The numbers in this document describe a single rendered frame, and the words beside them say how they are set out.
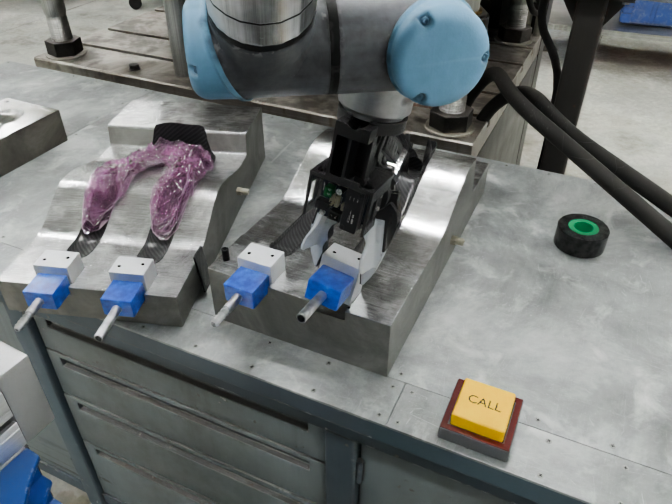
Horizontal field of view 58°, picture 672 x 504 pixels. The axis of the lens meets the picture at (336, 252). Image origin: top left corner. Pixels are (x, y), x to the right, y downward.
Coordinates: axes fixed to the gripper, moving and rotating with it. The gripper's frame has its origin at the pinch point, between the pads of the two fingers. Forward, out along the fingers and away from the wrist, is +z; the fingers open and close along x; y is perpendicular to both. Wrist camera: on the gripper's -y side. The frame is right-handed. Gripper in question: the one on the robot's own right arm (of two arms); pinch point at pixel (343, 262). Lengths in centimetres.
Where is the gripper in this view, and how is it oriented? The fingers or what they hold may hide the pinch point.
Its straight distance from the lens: 73.3
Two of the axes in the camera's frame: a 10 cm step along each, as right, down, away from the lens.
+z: -1.9, 8.2, 5.3
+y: -4.1, 4.3, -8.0
